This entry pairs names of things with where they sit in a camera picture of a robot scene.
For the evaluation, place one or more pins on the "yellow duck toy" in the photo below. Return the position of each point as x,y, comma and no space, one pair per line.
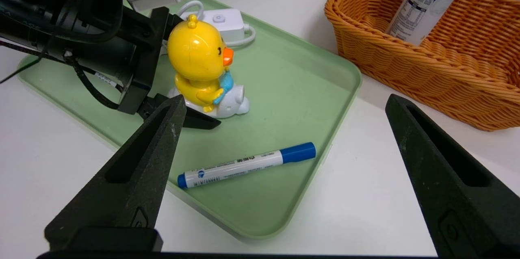
195,55

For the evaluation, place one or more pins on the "blue and white marker pen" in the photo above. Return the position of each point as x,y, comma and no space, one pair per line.
243,165

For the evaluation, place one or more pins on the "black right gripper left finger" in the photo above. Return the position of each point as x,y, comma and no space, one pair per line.
134,181

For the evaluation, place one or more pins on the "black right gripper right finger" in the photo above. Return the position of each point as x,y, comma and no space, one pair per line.
443,186

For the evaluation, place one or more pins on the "light green plastic tray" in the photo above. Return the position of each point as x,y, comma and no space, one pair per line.
284,88

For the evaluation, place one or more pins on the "blue and white bottle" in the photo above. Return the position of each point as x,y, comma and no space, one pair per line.
422,7

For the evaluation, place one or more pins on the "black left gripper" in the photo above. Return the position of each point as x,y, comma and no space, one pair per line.
142,68

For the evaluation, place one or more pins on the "orange wicker basket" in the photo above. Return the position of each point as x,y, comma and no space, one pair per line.
426,72

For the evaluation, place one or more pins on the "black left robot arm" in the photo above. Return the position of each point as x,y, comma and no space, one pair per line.
40,27

